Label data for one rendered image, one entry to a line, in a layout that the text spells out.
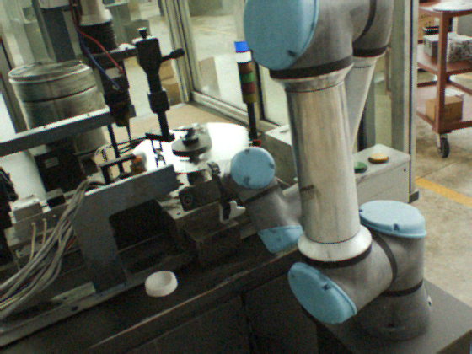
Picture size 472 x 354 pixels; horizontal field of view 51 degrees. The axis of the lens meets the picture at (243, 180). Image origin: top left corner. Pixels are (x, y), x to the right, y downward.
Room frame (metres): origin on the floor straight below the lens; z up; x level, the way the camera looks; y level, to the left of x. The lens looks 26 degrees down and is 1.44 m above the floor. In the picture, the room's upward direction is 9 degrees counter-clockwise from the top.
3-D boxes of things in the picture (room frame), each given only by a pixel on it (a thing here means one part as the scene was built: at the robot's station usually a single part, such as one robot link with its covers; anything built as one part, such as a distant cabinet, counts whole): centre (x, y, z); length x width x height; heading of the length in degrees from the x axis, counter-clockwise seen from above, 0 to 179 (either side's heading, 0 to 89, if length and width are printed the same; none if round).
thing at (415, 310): (0.73, -0.24, 0.80); 0.15 x 0.15 x 0.10
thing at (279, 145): (1.33, -0.20, 0.82); 0.18 x 0.18 x 0.15; 27
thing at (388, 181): (1.07, -0.27, 0.82); 0.28 x 0.11 x 0.15; 117
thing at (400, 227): (0.72, -0.24, 0.91); 0.13 x 0.12 x 0.14; 125
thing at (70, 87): (1.84, 0.63, 0.93); 0.31 x 0.31 x 0.36
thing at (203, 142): (1.24, 0.12, 0.96); 0.11 x 0.11 x 0.03
